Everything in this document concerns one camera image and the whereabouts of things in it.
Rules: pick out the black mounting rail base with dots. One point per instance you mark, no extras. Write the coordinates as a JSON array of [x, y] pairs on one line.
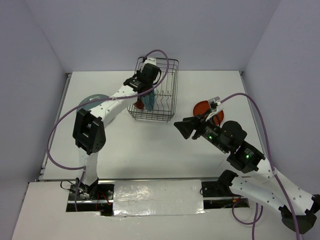
[[102, 202]]

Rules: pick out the red plate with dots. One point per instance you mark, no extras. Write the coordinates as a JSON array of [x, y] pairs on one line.
[[139, 104]]

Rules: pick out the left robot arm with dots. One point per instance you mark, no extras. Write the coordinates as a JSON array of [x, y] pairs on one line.
[[89, 127]]

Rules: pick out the wire dish rack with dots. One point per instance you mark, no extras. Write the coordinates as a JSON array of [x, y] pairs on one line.
[[165, 98]]

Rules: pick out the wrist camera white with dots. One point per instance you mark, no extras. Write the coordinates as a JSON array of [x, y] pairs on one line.
[[215, 107], [150, 60]]

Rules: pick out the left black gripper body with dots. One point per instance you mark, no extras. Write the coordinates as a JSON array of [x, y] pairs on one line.
[[139, 72]]

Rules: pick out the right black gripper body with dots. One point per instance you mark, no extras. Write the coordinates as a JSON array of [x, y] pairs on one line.
[[211, 132]]

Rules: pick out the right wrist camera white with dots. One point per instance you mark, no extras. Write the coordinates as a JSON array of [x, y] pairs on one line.
[[215, 107]]

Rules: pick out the light green plate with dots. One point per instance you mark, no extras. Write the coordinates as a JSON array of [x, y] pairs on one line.
[[89, 100]]

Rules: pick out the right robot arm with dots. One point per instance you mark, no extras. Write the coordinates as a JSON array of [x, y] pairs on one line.
[[258, 182]]

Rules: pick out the silver foil cover panel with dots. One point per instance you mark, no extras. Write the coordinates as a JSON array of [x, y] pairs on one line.
[[157, 198]]

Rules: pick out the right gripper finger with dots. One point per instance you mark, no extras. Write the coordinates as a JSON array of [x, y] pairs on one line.
[[190, 133], [188, 124]]

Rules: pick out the small orange scalloped plate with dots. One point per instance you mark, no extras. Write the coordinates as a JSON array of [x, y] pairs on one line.
[[202, 107]]

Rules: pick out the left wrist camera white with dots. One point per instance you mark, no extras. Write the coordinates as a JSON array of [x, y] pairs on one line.
[[150, 60]]

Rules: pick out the teal embossed plate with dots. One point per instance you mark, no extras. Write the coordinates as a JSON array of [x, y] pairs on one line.
[[149, 101]]

